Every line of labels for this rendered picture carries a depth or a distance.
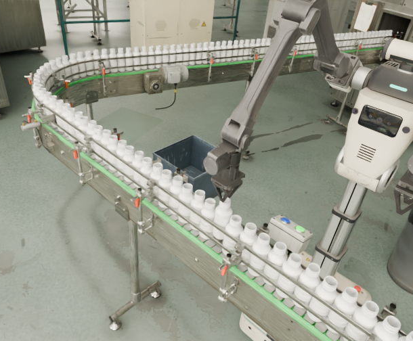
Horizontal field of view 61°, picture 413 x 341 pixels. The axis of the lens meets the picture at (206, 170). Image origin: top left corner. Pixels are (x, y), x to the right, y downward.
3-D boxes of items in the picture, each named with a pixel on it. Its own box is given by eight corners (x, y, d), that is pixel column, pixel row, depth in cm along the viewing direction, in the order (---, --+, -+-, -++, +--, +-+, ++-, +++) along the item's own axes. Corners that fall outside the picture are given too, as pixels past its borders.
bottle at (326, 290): (304, 317, 108) (318, 283, 99) (308, 302, 113) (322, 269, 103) (323, 327, 106) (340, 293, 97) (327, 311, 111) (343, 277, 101)
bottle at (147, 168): (137, 192, 151) (136, 160, 141) (145, 185, 155) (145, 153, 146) (149, 197, 149) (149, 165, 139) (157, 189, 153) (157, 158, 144)
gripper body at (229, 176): (210, 182, 113) (212, 163, 109) (230, 170, 120) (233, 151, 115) (225, 191, 110) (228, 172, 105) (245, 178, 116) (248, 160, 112)
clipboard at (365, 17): (353, 28, 440) (362, 0, 422) (368, 33, 425) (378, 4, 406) (351, 28, 439) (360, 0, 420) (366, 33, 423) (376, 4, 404)
